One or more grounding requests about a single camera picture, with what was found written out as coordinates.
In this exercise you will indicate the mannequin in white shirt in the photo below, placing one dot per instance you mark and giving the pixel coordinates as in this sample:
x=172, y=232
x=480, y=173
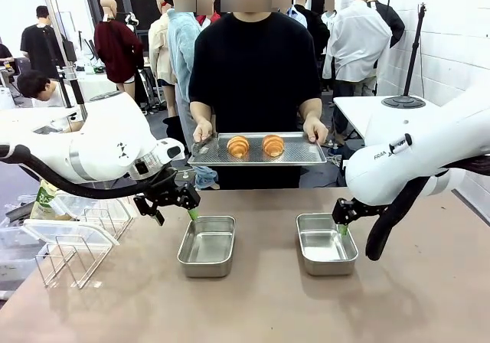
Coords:
x=356, y=40

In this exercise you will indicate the mannequin in light blue shirt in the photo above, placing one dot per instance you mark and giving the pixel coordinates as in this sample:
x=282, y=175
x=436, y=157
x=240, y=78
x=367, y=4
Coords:
x=296, y=14

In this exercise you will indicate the clear plastic storage bin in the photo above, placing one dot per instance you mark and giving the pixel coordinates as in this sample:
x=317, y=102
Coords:
x=15, y=259

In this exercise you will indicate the crumpled blue jeans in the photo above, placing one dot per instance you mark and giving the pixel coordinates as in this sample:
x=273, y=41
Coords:
x=206, y=176

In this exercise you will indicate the metal mannequin base plate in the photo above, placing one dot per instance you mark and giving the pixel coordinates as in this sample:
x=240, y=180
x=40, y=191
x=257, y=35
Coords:
x=185, y=174

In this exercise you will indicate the stainless steel rectangular container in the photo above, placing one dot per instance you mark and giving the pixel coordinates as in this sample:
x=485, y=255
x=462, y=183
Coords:
x=206, y=267
x=329, y=266

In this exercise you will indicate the clear plastic clip lid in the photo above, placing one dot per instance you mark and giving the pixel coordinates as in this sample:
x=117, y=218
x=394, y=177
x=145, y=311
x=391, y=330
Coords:
x=69, y=232
x=95, y=207

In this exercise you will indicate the perforated metal baking tray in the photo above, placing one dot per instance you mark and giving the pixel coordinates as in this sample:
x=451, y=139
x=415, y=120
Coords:
x=298, y=152

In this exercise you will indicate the mannequin in light blue fleece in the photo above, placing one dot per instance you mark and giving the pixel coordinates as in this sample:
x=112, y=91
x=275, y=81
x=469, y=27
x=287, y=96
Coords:
x=181, y=44

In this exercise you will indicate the seated person in white shirt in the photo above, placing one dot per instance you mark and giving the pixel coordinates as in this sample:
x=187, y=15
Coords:
x=46, y=94

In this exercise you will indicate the silver metal post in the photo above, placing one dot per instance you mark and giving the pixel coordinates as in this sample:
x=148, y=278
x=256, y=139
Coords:
x=53, y=14

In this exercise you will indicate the golden croissant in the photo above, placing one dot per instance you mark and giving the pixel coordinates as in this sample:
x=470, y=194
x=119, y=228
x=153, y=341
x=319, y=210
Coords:
x=238, y=146
x=273, y=146

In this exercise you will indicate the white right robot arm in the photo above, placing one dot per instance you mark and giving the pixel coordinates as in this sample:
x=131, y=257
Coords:
x=402, y=159

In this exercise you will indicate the person's right hand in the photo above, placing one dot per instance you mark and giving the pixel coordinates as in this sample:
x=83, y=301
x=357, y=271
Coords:
x=203, y=130

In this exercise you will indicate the standing person in black T-shirt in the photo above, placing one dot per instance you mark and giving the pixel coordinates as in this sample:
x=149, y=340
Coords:
x=38, y=48

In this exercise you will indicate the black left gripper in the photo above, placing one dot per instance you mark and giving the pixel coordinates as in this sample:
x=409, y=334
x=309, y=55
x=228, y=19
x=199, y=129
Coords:
x=164, y=191

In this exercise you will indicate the mannequin in beige jacket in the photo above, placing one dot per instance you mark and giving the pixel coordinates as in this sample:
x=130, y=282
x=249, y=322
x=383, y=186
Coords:
x=159, y=48

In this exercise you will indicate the person's left hand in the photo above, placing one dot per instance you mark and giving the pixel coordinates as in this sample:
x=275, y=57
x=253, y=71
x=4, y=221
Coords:
x=315, y=128

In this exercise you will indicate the mannequin in black white jacket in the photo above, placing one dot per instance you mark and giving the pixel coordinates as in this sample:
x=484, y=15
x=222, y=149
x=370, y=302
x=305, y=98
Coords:
x=394, y=25

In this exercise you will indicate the green and white snack bag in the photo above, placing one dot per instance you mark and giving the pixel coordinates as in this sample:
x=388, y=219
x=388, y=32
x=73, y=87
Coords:
x=42, y=201

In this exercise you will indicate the person's left forearm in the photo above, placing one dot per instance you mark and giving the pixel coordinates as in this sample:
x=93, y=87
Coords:
x=310, y=108

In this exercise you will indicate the black stand pole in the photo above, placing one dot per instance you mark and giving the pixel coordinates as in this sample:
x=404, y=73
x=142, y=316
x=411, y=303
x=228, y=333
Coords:
x=415, y=48

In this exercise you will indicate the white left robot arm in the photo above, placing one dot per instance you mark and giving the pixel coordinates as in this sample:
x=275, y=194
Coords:
x=95, y=136

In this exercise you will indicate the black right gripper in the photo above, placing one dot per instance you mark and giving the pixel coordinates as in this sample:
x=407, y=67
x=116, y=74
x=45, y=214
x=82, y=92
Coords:
x=352, y=211

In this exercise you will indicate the person's right forearm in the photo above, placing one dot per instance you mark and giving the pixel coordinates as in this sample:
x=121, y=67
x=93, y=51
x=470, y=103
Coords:
x=202, y=111

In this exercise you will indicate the mannequin in red jacket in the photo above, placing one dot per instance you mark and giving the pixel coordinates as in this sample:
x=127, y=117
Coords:
x=208, y=17

